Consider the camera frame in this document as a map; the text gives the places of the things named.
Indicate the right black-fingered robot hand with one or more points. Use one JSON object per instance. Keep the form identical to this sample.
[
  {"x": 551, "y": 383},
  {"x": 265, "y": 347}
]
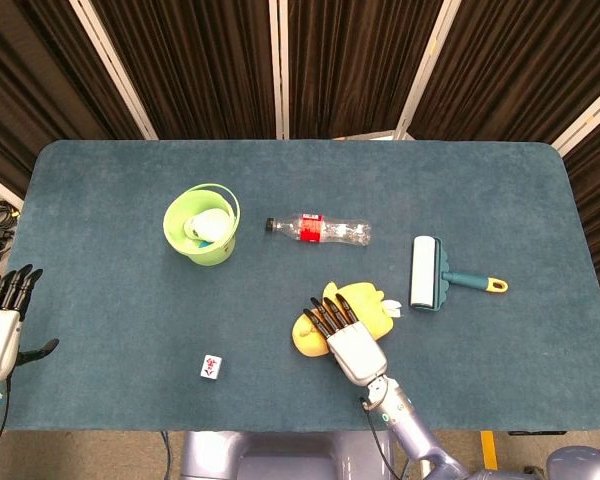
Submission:
[{"x": 355, "y": 350}]

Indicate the yellow plush toy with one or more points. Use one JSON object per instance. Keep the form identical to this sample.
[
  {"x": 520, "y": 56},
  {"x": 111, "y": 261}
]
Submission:
[{"x": 365, "y": 300}]

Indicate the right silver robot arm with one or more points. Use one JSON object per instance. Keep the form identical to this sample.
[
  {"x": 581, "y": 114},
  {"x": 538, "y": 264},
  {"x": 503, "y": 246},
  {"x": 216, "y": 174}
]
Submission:
[{"x": 405, "y": 415}]

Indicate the teal lint roller white roll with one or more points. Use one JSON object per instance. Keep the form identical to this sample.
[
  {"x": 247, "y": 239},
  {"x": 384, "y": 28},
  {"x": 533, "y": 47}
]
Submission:
[{"x": 425, "y": 272}]

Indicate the clear plastic bottle red label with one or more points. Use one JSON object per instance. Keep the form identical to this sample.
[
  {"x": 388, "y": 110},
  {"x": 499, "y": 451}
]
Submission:
[{"x": 330, "y": 232}]

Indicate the grey-lilac robot body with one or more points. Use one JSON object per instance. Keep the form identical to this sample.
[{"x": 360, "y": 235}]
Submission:
[{"x": 280, "y": 460}]

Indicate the teal table cloth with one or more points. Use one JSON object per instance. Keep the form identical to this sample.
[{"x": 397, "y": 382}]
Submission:
[{"x": 130, "y": 310}]

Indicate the white mahjong tile red print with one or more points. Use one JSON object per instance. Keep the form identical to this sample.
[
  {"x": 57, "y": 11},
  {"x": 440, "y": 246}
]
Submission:
[{"x": 211, "y": 366}]

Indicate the yellow floor tape strip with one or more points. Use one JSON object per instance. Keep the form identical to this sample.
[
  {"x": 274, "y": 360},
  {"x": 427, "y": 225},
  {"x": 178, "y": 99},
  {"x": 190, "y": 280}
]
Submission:
[{"x": 488, "y": 450}]

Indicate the pale green white round item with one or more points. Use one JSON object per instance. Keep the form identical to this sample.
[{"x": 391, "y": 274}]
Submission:
[{"x": 210, "y": 222}]

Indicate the white partition post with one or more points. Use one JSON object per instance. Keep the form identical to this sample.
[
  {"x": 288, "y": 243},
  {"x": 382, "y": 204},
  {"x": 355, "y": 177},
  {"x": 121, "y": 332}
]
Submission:
[
  {"x": 587, "y": 117},
  {"x": 0, "y": 187},
  {"x": 115, "y": 70},
  {"x": 427, "y": 67},
  {"x": 280, "y": 70}
]

